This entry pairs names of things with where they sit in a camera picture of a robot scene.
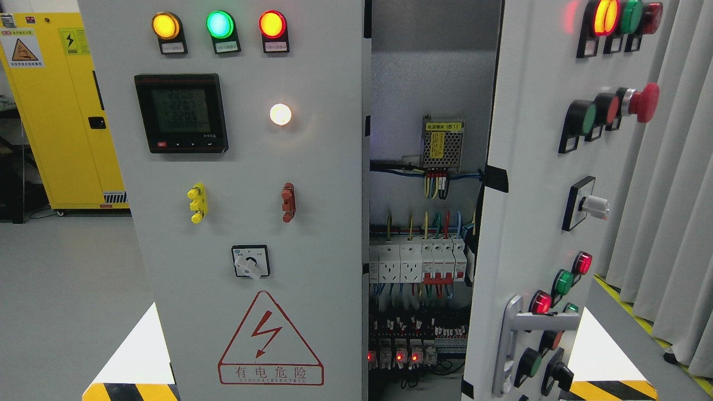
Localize grey cabinet door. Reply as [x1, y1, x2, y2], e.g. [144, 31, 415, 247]
[78, 1, 370, 400]
[461, 1, 679, 400]

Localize white breaker and socket row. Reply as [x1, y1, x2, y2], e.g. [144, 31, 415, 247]
[368, 236, 468, 285]

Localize metal mesh power supply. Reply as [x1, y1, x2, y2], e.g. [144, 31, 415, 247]
[418, 115, 465, 174]

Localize white indicator lamp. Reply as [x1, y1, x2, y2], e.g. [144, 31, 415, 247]
[269, 102, 293, 126]

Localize lower relay terminal row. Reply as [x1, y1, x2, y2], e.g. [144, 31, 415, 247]
[366, 303, 470, 370]

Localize red electric hazard sticker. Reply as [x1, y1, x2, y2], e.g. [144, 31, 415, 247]
[217, 290, 324, 386]

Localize red indicator lamp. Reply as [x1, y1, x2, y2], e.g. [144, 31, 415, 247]
[258, 9, 287, 39]

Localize black digital power meter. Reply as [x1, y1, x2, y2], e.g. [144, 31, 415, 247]
[133, 73, 229, 153]

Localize green indicator lamp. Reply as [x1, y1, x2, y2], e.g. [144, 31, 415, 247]
[206, 10, 235, 39]

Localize yellow indicator lamp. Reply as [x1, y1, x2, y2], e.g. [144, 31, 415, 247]
[151, 11, 181, 41]

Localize red emergency stop button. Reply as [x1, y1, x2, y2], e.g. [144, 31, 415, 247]
[621, 83, 660, 124]

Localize grey curtain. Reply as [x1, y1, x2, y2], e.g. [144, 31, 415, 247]
[605, 1, 712, 378]

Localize yellow safety storage cabinet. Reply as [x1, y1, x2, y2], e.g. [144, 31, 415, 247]
[2, 13, 129, 210]

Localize red terminal post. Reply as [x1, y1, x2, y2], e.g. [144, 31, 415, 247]
[281, 182, 296, 223]

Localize black white rotary switch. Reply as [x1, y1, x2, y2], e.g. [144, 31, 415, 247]
[231, 244, 271, 280]

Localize yellow terminal post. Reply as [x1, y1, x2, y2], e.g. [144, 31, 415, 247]
[187, 183, 208, 224]

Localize silver door handle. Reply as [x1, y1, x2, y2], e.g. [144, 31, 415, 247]
[492, 295, 581, 398]

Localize white selector switch on right door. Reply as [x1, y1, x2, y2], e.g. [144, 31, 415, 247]
[561, 175, 611, 232]

